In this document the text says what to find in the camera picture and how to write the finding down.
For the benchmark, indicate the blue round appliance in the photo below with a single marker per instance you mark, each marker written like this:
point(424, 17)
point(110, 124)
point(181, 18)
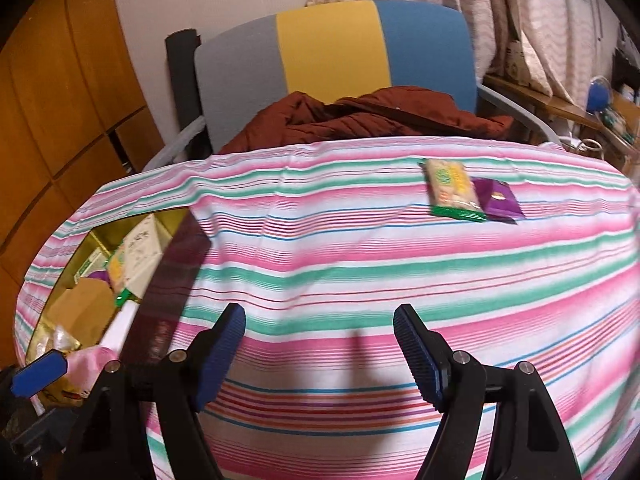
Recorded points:
point(597, 95)

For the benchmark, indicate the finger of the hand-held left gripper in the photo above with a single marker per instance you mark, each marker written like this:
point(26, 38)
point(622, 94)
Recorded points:
point(37, 375)

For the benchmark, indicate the patterned beige curtain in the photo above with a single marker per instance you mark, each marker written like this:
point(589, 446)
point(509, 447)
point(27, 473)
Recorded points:
point(550, 10)

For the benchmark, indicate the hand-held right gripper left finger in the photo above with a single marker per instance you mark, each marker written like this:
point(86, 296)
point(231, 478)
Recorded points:
point(222, 355)

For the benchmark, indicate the purple snack packet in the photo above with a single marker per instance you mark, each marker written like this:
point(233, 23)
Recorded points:
point(500, 200)

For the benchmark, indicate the wooden desk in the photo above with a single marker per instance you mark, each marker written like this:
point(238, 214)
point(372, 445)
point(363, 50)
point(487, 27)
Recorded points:
point(550, 100)

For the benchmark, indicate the tall white carton box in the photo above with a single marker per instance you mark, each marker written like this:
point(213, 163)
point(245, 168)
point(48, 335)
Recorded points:
point(145, 247)

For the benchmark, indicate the gold foil wrapper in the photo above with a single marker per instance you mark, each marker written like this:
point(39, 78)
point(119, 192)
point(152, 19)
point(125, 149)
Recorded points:
point(55, 342)

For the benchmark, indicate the wooden cabinet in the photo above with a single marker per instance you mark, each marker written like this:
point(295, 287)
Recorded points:
point(50, 85)

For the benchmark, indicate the cardboard box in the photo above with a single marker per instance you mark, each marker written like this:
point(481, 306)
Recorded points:
point(517, 62)

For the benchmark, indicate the long white box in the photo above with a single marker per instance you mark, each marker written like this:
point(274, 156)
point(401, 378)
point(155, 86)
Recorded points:
point(120, 325)

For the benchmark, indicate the grey yellow blue chair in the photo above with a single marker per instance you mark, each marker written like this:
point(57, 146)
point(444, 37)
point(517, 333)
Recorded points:
point(330, 45)

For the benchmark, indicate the purple snack wrapper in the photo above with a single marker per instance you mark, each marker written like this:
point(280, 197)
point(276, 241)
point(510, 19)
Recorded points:
point(101, 276)

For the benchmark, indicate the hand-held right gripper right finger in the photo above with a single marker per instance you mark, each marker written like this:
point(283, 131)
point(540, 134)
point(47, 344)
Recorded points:
point(417, 360)

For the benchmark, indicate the gold tin box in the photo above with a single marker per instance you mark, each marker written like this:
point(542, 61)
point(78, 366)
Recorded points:
point(175, 270)

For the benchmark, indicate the dark red jacket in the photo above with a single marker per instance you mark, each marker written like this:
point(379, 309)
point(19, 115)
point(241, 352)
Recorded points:
point(375, 115)

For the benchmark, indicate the striped tablecloth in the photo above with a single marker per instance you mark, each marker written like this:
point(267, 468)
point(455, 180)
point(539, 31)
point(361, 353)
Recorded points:
point(350, 260)

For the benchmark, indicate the pink plastic bag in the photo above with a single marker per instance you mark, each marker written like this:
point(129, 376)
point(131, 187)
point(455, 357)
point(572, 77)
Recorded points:
point(95, 362)

